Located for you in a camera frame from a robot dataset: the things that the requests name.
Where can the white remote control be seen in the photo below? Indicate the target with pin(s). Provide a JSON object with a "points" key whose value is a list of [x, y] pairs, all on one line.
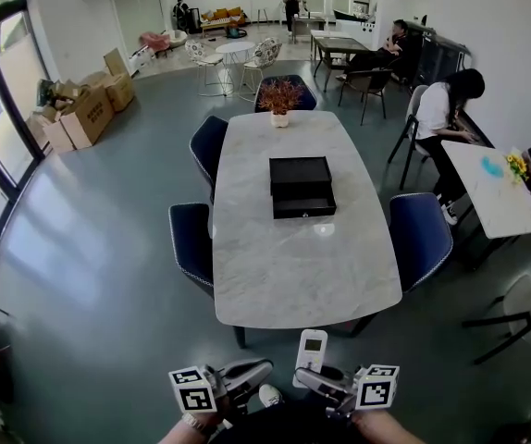
{"points": [[312, 345]]}

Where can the person's left forearm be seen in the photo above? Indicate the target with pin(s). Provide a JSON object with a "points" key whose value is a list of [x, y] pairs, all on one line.
{"points": [[187, 435]]}

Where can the round white table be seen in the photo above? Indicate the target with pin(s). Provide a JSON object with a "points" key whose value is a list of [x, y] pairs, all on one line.
{"points": [[234, 46]]}

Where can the sofa with yellow cushions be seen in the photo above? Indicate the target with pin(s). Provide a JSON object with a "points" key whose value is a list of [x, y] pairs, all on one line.
{"points": [[224, 16]]}

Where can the blue paper shape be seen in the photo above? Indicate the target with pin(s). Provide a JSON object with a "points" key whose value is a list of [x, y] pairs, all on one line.
{"points": [[492, 167]]}

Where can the white marble side table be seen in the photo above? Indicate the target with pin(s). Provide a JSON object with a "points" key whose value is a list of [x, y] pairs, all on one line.
{"points": [[492, 201]]}

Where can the dark blue upholstered chair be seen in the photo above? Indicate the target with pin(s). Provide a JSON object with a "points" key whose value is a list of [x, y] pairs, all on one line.
{"points": [[191, 243], [420, 238], [207, 151], [309, 97]]}

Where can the person's right forearm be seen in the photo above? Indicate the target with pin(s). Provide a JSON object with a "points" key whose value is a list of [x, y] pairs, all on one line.
{"points": [[386, 430]]}

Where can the dark armchair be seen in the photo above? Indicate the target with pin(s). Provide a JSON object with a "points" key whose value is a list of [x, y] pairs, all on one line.
{"points": [[369, 81]]}

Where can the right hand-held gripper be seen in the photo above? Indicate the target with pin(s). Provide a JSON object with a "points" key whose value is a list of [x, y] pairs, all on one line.
{"points": [[376, 391]]}

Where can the grey chair with black legs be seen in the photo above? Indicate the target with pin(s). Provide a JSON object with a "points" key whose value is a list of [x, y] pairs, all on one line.
{"points": [[416, 104], [520, 299]]}

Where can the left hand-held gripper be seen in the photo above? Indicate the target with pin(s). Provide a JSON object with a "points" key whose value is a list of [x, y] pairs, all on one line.
{"points": [[196, 396]]}

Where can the orange plant in white pot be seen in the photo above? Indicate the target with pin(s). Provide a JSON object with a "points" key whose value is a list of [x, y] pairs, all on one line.
{"points": [[280, 97]]}

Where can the black drawer box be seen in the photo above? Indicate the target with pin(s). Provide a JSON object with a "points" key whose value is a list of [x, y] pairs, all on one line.
{"points": [[300, 174]]}

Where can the yellow flower bouquet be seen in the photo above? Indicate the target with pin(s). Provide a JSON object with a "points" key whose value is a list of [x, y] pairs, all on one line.
{"points": [[517, 164]]}

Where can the silver wristwatch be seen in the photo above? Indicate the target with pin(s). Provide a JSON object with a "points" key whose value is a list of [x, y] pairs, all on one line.
{"points": [[196, 422]]}

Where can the dark glass-top table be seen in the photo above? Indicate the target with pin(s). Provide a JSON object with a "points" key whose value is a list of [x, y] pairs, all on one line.
{"points": [[339, 44]]}

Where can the pile of cardboard boxes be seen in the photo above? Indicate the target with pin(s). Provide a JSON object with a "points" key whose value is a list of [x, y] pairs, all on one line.
{"points": [[87, 118]]}

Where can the black cabinet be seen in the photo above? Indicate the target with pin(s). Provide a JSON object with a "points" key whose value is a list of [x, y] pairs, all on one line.
{"points": [[441, 58]]}

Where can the pink chair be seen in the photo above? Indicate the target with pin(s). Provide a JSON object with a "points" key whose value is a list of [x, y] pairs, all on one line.
{"points": [[154, 42]]}

